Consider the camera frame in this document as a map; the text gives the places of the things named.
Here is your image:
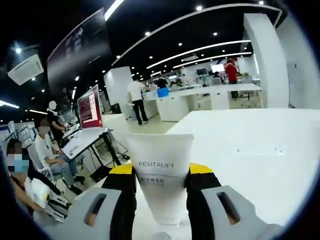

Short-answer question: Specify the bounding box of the ceiling air conditioner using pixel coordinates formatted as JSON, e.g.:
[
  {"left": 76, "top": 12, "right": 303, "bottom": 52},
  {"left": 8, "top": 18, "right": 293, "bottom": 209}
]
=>
[{"left": 7, "top": 53, "right": 47, "bottom": 86}]

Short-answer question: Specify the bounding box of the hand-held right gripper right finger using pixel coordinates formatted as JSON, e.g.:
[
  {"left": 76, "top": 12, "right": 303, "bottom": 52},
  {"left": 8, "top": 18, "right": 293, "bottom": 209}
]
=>
[{"left": 184, "top": 162, "right": 284, "bottom": 240}]

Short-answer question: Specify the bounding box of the white skincare tube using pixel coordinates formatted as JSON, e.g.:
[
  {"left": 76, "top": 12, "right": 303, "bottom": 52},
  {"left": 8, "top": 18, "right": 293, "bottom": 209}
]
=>
[{"left": 124, "top": 133, "right": 195, "bottom": 240}]

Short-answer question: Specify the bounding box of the white plastic chair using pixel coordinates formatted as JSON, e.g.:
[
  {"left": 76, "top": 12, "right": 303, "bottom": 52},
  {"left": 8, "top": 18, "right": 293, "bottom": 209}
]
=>
[{"left": 26, "top": 144, "right": 55, "bottom": 180}]

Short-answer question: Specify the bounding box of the white standing desk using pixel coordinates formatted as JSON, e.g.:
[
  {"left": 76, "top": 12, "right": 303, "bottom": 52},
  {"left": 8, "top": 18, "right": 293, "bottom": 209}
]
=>
[{"left": 61, "top": 126, "right": 118, "bottom": 176}]

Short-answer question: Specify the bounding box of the blue storage box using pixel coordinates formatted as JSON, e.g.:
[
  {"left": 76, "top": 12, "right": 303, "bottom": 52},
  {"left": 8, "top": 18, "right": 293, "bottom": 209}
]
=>
[{"left": 156, "top": 87, "right": 170, "bottom": 98}]

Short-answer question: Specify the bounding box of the long white counter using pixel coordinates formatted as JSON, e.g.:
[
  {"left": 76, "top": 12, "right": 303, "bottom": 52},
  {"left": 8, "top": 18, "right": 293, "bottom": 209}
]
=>
[{"left": 142, "top": 83, "right": 262, "bottom": 122}]

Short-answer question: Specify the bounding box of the dark hanging display screen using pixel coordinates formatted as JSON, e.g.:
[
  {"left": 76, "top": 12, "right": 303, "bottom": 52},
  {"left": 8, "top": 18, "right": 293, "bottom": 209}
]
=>
[{"left": 46, "top": 7, "right": 112, "bottom": 93}]

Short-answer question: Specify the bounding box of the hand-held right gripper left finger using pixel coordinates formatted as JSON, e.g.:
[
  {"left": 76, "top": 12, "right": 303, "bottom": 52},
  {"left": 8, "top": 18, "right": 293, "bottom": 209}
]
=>
[{"left": 67, "top": 164, "right": 138, "bottom": 240}]

